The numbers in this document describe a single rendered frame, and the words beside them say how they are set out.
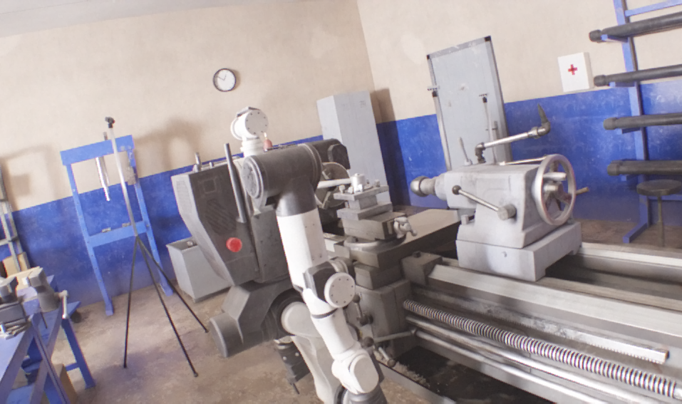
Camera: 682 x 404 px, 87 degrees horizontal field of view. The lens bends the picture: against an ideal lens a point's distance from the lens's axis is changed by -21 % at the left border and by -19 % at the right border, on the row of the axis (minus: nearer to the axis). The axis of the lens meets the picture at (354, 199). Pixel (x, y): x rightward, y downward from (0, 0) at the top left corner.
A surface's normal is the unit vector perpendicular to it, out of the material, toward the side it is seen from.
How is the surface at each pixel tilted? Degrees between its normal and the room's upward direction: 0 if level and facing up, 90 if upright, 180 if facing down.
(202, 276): 90
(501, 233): 62
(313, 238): 90
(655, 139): 90
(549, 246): 90
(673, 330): 36
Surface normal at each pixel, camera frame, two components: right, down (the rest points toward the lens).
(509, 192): -0.85, 0.00
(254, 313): 0.58, 0.02
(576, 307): -0.64, -0.64
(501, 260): -0.83, 0.25
